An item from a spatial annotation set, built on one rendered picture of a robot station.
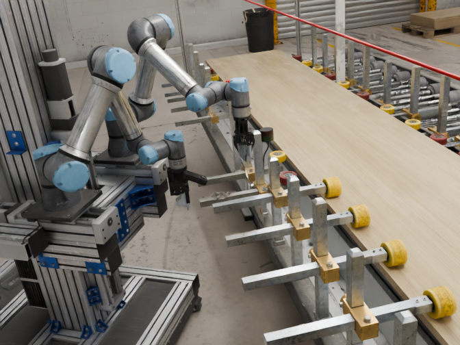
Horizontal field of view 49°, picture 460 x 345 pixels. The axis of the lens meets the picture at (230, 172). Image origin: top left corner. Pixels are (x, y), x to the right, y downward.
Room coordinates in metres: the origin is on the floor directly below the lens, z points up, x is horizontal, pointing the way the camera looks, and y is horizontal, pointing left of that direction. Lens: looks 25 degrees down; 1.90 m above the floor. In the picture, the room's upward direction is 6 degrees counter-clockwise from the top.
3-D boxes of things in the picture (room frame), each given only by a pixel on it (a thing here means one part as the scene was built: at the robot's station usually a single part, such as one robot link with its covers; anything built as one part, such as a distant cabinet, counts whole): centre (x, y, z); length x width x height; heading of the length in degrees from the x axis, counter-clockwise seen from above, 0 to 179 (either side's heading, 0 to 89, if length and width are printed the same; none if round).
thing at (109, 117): (2.22, 0.48, 1.21); 0.13 x 0.12 x 0.14; 143
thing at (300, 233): (1.54, -0.22, 0.95); 0.13 x 0.06 x 0.05; 10
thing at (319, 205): (1.32, -0.26, 0.93); 0.03 x 0.03 x 0.48; 10
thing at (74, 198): (1.75, 0.66, 1.09); 0.15 x 0.15 x 0.10
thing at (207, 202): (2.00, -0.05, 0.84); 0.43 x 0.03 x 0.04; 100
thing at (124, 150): (2.21, 0.48, 1.09); 0.15 x 0.15 x 0.10
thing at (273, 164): (1.81, -0.17, 0.86); 0.03 x 0.03 x 0.48; 10
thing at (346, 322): (1.03, -0.29, 0.95); 0.50 x 0.04 x 0.04; 100
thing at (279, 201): (1.79, -0.18, 0.95); 0.13 x 0.06 x 0.05; 10
